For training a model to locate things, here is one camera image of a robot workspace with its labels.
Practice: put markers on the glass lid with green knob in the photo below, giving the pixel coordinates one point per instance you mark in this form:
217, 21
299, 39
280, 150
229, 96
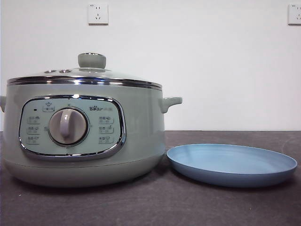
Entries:
91, 61

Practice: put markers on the pale green electric steamer pot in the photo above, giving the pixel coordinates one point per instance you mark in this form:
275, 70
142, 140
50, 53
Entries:
141, 141

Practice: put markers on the blue plate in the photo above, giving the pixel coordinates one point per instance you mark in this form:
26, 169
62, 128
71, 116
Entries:
223, 162

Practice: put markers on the white wall socket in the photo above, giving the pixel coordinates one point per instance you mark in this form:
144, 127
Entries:
295, 14
98, 14

